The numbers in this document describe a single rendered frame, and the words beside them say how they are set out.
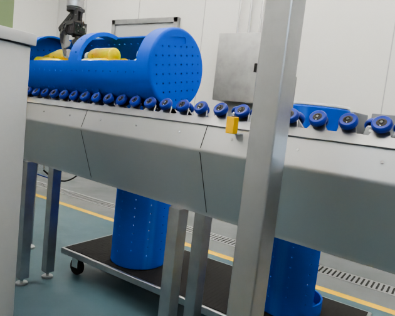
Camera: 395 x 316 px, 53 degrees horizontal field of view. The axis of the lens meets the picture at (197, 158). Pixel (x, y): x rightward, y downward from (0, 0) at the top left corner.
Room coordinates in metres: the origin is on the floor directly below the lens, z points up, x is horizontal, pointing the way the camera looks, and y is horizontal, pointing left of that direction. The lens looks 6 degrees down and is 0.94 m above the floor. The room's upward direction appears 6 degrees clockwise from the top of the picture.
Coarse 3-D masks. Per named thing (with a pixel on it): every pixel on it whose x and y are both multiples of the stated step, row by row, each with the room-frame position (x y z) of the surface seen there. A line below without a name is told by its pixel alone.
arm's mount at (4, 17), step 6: (0, 0) 1.36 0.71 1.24; (6, 0) 1.38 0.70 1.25; (12, 0) 1.40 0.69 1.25; (0, 6) 1.36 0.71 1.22; (6, 6) 1.38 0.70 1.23; (12, 6) 1.40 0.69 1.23; (0, 12) 1.36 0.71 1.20; (6, 12) 1.38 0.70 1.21; (12, 12) 1.40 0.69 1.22; (0, 18) 1.36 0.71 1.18; (6, 18) 1.38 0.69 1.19; (12, 18) 1.40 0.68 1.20; (0, 24) 1.36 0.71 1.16; (6, 24) 1.38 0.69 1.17; (12, 24) 1.40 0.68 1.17
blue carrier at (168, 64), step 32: (160, 32) 1.37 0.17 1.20; (32, 64) 1.80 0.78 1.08; (64, 64) 1.64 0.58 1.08; (96, 64) 1.51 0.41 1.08; (128, 64) 1.39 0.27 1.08; (160, 64) 1.37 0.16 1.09; (192, 64) 1.50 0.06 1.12; (128, 96) 1.47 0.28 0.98; (160, 96) 1.38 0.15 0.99; (192, 96) 1.51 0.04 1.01
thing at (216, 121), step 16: (48, 96) 1.79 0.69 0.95; (112, 112) 1.46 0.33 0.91; (128, 112) 1.41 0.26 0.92; (144, 112) 1.37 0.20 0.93; (160, 112) 1.33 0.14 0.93; (240, 128) 1.11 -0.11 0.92; (304, 128) 1.01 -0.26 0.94; (320, 128) 0.99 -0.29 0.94; (352, 144) 0.92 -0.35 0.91; (368, 144) 0.90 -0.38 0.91; (384, 144) 0.88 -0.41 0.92
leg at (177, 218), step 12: (168, 216) 1.30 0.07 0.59; (180, 216) 1.27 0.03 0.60; (168, 228) 1.29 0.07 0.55; (180, 228) 1.28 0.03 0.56; (168, 240) 1.29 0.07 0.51; (180, 240) 1.28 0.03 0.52; (168, 252) 1.29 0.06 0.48; (180, 252) 1.29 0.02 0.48; (168, 264) 1.28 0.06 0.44; (180, 264) 1.29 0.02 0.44; (168, 276) 1.28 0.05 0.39; (180, 276) 1.30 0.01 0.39; (168, 288) 1.27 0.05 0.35; (168, 300) 1.27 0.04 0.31; (168, 312) 1.27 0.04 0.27
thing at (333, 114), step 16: (304, 112) 1.56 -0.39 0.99; (336, 112) 1.55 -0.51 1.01; (336, 128) 1.56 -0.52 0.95; (272, 256) 1.60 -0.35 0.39; (288, 256) 1.56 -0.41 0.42; (304, 256) 1.54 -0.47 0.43; (272, 272) 1.59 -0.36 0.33; (288, 272) 1.55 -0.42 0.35; (304, 272) 1.54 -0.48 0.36; (272, 288) 1.58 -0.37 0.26; (288, 288) 1.55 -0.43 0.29; (304, 288) 1.54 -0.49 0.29; (272, 304) 1.58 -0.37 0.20; (288, 304) 1.55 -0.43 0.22; (304, 304) 1.55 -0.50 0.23; (320, 304) 1.60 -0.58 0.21
